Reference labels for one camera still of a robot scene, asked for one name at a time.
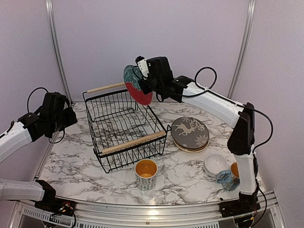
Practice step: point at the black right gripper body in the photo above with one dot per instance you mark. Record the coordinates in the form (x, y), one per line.
(155, 85)

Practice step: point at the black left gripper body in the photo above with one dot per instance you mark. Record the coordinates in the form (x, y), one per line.
(70, 119)

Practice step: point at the red teal floral plate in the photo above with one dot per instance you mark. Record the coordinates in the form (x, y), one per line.
(132, 76)

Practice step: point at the black wire dish rack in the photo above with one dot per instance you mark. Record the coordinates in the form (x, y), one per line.
(122, 130)

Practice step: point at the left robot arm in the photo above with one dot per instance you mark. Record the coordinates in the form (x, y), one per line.
(55, 115)

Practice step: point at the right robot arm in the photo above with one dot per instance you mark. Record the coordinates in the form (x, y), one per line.
(158, 77)

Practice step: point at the grey reindeer plate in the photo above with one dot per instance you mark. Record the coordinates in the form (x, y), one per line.
(190, 132)

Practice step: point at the cream gold rimmed plate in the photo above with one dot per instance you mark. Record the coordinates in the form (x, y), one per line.
(191, 150)

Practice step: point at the patterned mug yellow inside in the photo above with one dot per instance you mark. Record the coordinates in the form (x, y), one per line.
(147, 172)

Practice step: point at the white bowl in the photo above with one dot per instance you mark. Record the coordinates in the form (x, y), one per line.
(215, 163)

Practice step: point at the blue mug yellow inside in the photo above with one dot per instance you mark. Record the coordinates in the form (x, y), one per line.
(229, 179)

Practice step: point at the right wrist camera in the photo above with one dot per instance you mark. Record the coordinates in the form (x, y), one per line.
(142, 65)

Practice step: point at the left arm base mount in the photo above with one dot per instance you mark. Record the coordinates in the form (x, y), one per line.
(57, 206)

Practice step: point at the front aluminium rail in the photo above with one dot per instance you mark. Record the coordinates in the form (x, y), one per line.
(103, 215)

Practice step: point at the left aluminium frame post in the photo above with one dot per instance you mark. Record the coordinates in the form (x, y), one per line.
(56, 48)

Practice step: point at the aluminium frame post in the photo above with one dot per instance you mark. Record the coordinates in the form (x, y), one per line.
(243, 47)
(56, 48)

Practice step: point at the right aluminium frame post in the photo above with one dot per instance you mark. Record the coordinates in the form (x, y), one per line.
(243, 47)

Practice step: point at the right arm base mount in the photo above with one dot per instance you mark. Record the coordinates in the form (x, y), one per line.
(237, 207)

